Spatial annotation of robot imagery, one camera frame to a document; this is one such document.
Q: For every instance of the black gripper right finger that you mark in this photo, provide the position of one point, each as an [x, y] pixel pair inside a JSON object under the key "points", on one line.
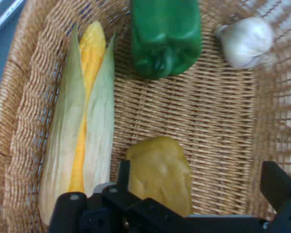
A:
{"points": [[286, 199]]}

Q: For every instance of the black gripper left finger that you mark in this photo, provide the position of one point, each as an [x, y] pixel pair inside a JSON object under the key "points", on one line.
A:
{"points": [[111, 213]]}

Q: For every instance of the yellow bell pepper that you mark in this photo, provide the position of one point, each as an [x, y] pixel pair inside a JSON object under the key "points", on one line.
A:
{"points": [[160, 174]]}

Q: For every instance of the corn cob with husk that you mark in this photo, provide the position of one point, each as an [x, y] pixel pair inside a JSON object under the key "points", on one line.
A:
{"points": [[63, 145]]}

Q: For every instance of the woven wicker basket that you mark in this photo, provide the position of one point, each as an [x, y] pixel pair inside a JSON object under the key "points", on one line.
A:
{"points": [[184, 109]]}

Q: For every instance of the white garlic bulb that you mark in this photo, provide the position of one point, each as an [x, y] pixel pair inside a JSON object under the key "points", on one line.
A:
{"points": [[247, 43]]}

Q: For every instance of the green bell pepper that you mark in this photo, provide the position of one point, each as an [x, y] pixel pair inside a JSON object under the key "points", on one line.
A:
{"points": [[165, 36]]}

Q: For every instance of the aluminium frame rail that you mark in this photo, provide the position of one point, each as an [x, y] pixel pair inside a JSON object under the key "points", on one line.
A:
{"points": [[0, 17]]}

